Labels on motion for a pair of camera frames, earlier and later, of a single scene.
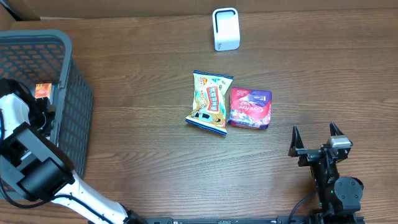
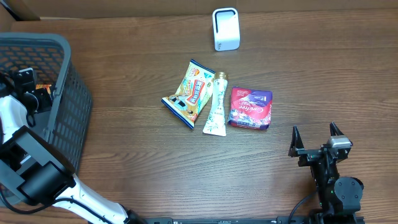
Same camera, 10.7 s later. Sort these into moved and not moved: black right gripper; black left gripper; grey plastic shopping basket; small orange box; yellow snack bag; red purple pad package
Moved: black left gripper; yellow snack bag
Not moved: red purple pad package; small orange box; black right gripper; grey plastic shopping basket
